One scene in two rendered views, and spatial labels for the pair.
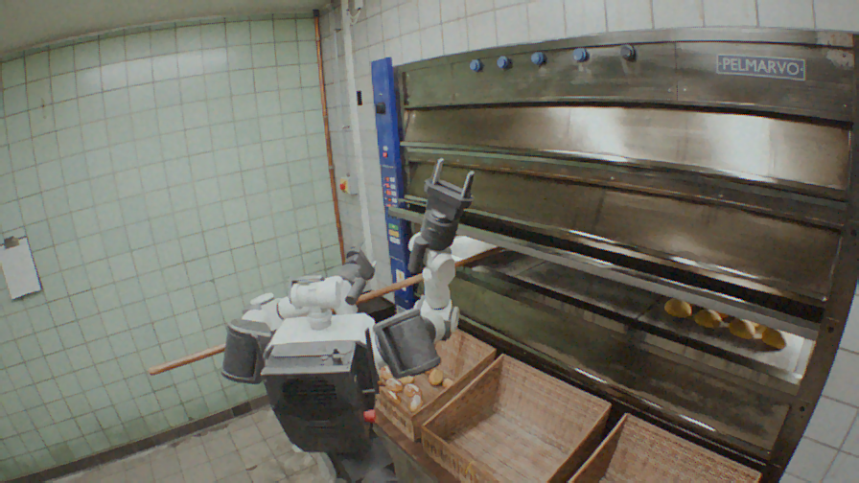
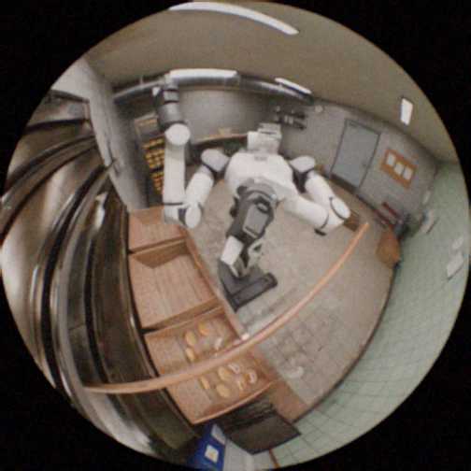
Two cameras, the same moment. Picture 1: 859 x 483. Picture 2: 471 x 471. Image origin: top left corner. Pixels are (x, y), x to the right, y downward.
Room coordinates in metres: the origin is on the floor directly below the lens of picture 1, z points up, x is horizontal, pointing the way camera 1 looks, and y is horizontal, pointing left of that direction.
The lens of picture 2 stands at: (1.53, 0.22, 1.58)
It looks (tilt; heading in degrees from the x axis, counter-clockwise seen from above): 49 degrees down; 184
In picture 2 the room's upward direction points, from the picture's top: straight up
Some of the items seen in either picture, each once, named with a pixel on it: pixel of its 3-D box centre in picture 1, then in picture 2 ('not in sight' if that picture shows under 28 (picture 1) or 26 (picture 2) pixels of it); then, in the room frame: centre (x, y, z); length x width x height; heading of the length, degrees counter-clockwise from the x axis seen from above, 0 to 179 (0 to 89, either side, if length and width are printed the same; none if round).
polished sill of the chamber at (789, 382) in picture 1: (565, 303); (92, 265); (1.41, -0.49, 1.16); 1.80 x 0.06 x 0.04; 36
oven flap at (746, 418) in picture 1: (559, 337); (111, 278); (1.40, -0.47, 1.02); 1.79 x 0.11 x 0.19; 36
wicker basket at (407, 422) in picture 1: (419, 369); (209, 364); (1.72, 0.09, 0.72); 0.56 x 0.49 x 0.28; 35
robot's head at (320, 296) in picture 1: (318, 299); (261, 143); (0.95, 0.28, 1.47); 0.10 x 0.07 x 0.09; 91
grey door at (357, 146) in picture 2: not in sight; (353, 157); (-2.13, 3.35, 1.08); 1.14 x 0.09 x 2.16; 36
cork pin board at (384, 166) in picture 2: not in sight; (398, 167); (-1.06, 4.17, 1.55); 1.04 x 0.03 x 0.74; 36
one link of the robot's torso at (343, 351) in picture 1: (326, 381); (257, 180); (0.89, 0.28, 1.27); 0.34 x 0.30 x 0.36; 91
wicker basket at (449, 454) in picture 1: (513, 432); (170, 279); (1.23, -0.26, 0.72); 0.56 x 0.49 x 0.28; 38
